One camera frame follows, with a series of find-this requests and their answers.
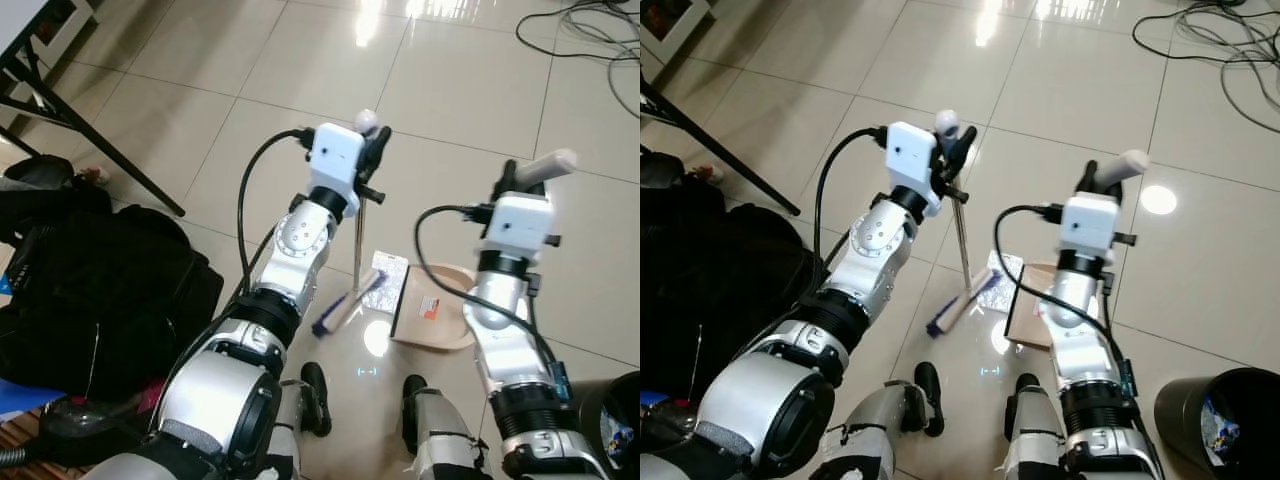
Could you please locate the metal-handled broom with blue bristles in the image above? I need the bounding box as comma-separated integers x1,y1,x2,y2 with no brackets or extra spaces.
311,108,387,339
925,109,1002,340

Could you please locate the beige dustpan with grey handle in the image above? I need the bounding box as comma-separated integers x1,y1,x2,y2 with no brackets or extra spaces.
1004,149,1152,350
390,148,580,352

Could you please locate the white and blue paper scrap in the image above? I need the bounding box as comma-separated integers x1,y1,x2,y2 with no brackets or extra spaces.
985,250,1024,302
367,252,410,312

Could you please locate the white framed cabinet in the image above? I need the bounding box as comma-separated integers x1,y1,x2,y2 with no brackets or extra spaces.
30,0,106,63
640,0,713,63

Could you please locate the left robot leg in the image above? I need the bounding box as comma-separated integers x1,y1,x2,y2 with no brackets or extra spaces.
815,361,947,480
270,361,333,480

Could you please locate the robot leg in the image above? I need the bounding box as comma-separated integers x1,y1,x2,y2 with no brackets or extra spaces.
815,361,947,480
270,361,333,480
1002,372,1079,480
402,374,493,480

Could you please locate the large black bag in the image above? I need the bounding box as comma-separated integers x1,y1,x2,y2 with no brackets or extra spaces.
640,147,818,403
0,155,226,403

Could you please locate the right robot leg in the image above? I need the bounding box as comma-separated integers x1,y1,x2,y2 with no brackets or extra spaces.
1002,372,1079,480
402,374,493,480

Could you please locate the black trash bin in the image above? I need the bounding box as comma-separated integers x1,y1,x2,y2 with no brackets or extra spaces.
1154,366,1280,477
574,369,641,480

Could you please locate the table with black legs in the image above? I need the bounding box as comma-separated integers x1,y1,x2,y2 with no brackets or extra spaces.
0,0,188,218

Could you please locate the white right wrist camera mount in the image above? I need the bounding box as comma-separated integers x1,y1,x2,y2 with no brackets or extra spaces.
1059,192,1120,257
483,193,554,256

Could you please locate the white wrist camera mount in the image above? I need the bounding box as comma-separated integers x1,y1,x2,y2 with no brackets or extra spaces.
1059,192,1120,257
307,123,365,193
885,121,942,217
483,193,554,256

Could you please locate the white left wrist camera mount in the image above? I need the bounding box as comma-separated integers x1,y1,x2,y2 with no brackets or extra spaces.
885,121,942,217
307,123,365,193

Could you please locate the black floor cable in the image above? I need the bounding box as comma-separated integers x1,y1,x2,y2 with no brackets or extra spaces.
1131,0,1280,76
514,0,641,73

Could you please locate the grey floor cable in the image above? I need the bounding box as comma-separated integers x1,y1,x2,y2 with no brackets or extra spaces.
1190,0,1280,138
570,0,641,123

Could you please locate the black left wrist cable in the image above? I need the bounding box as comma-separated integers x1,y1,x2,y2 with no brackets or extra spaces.
235,127,317,301
814,125,890,271

